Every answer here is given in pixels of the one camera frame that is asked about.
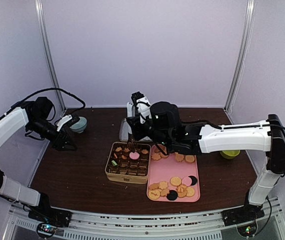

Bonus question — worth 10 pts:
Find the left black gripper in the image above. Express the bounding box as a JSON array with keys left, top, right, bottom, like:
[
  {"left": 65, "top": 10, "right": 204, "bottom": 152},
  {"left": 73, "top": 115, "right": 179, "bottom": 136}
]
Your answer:
[{"left": 27, "top": 117, "right": 77, "bottom": 151}]

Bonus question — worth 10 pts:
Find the pink round cookie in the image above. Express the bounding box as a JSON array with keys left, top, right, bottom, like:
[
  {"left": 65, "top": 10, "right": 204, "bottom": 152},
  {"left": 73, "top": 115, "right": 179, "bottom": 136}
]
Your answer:
[
  {"left": 129, "top": 151, "right": 140, "bottom": 160},
  {"left": 181, "top": 176, "right": 193, "bottom": 187}
]

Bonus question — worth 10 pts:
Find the metal tongs white handle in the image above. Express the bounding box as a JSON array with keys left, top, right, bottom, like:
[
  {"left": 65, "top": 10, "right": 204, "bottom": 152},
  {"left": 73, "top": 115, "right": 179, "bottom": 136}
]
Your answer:
[{"left": 125, "top": 100, "right": 140, "bottom": 153}]

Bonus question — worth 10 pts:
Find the green round cookie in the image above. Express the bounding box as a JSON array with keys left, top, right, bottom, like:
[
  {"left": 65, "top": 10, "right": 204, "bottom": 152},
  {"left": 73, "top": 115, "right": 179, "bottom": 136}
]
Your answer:
[{"left": 110, "top": 160, "right": 118, "bottom": 167}]

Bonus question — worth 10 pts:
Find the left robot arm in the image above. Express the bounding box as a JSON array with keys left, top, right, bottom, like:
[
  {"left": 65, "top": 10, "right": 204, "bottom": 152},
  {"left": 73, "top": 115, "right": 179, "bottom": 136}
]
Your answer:
[{"left": 0, "top": 97, "right": 80, "bottom": 222}]

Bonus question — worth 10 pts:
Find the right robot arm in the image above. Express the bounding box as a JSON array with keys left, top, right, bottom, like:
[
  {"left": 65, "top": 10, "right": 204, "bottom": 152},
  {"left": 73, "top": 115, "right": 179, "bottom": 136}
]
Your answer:
[{"left": 126, "top": 95, "right": 285, "bottom": 221}]

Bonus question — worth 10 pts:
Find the silver tin lid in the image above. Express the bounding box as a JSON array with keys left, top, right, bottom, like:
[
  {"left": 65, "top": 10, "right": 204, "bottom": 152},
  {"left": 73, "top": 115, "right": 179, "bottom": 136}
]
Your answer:
[{"left": 119, "top": 118, "right": 134, "bottom": 142}]

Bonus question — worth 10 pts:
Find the light blue ceramic bowl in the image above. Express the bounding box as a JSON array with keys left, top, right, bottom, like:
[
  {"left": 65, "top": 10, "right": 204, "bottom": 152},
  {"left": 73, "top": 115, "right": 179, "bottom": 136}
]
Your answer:
[{"left": 69, "top": 116, "right": 88, "bottom": 134}]

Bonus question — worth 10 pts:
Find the gold cookie tin box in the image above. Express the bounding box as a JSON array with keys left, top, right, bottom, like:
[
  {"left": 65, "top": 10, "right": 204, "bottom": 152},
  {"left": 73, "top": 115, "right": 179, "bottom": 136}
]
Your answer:
[{"left": 105, "top": 141, "right": 151, "bottom": 185}]

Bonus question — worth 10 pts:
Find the pink plastic tray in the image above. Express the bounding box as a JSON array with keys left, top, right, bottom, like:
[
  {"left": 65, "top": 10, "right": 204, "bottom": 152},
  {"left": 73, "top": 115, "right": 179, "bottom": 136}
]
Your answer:
[{"left": 146, "top": 145, "right": 201, "bottom": 203}]

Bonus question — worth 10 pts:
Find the clock face round cookie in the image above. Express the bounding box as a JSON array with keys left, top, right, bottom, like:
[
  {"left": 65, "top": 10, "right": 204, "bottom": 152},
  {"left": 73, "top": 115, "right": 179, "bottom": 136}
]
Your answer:
[{"left": 148, "top": 189, "right": 161, "bottom": 200}]

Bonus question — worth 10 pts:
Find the black sandwich cookie bottom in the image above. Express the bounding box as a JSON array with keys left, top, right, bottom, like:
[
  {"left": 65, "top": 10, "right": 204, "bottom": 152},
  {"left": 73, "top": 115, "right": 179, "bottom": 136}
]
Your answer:
[{"left": 166, "top": 190, "right": 178, "bottom": 201}]

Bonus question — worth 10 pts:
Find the black sandwich cookie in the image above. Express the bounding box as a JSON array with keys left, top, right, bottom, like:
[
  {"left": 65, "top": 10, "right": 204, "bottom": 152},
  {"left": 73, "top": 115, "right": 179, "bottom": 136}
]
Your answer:
[
  {"left": 166, "top": 190, "right": 178, "bottom": 201},
  {"left": 189, "top": 175, "right": 198, "bottom": 186}
]

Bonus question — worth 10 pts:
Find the swirl butter cookie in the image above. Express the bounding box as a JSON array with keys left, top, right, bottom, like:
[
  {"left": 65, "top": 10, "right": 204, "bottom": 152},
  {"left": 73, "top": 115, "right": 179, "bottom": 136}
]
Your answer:
[{"left": 176, "top": 184, "right": 187, "bottom": 193}]

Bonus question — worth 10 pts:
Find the black sandwich cookie right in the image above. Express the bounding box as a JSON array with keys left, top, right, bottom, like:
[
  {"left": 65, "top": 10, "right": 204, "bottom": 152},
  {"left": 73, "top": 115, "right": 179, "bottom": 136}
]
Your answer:
[{"left": 189, "top": 175, "right": 198, "bottom": 186}]

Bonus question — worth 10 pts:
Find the green plastic bowl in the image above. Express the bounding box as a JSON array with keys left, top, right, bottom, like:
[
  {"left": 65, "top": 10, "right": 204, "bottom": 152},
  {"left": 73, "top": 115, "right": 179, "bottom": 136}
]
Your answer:
[{"left": 219, "top": 150, "right": 241, "bottom": 160}]

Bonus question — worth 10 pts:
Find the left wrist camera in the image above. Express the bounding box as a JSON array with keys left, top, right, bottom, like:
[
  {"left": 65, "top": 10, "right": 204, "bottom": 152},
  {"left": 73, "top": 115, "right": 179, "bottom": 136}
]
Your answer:
[{"left": 55, "top": 114, "right": 80, "bottom": 132}]

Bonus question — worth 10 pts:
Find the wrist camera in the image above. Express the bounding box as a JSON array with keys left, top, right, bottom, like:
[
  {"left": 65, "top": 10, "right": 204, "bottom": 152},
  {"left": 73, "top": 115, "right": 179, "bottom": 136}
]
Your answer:
[
  {"left": 55, "top": 114, "right": 80, "bottom": 132},
  {"left": 131, "top": 91, "right": 152, "bottom": 124}
]

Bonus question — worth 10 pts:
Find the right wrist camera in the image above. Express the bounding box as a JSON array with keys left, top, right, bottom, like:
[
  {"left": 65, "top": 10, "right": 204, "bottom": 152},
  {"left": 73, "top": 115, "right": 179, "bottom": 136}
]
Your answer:
[{"left": 131, "top": 91, "right": 152, "bottom": 124}]

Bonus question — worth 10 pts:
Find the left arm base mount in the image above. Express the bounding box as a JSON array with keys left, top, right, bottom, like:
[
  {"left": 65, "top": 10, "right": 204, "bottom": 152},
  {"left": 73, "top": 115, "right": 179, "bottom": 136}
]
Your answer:
[{"left": 28, "top": 208, "right": 72, "bottom": 228}]

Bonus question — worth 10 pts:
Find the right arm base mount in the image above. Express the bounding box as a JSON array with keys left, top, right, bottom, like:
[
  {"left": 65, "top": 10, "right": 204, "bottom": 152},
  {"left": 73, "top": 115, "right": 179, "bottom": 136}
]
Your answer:
[{"left": 221, "top": 207, "right": 265, "bottom": 227}]

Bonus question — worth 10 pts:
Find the right aluminium frame post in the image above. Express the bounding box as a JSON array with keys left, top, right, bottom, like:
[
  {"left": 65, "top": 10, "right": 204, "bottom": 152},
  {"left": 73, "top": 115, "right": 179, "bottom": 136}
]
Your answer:
[{"left": 224, "top": 0, "right": 256, "bottom": 114}]

